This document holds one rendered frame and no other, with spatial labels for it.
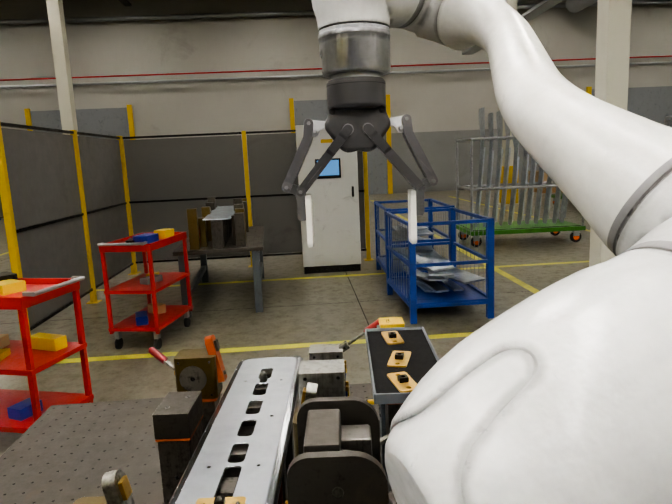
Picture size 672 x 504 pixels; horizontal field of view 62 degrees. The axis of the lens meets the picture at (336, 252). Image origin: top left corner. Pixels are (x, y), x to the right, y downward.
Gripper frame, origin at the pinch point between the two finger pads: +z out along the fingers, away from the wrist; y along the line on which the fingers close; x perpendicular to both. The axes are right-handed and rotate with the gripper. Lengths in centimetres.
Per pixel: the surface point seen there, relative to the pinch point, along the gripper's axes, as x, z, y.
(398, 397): -15.6, 30.1, -5.7
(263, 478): -19, 46, 19
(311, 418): -3.2, 27.3, 8.3
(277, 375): -67, 46, 22
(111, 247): -383, 55, 197
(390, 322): -58, 30, -8
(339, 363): -45, 35, 5
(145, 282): -403, 90, 179
